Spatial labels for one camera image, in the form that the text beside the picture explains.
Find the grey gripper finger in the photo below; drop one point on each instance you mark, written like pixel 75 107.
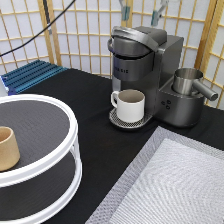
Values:
pixel 157 14
pixel 125 10

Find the grey pod coffee machine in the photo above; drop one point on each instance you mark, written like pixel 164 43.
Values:
pixel 146 59

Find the wooden shoji folding screen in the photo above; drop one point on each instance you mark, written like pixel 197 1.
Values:
pixel 74 34

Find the steel milk frother jug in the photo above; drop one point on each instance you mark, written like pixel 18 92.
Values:
pixel 188 80

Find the white ceramic mug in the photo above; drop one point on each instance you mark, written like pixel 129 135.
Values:
pixel 129 105

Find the blue corrugated panel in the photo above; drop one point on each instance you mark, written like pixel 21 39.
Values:
pixel 30 75

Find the grey woven placemat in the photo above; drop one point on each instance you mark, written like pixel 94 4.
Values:
pixel 172 180

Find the white two-tier round shelf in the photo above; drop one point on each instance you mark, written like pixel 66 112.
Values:
pixel 49 171

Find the tan wooden cup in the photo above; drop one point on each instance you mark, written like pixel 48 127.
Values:
pixel 9 151

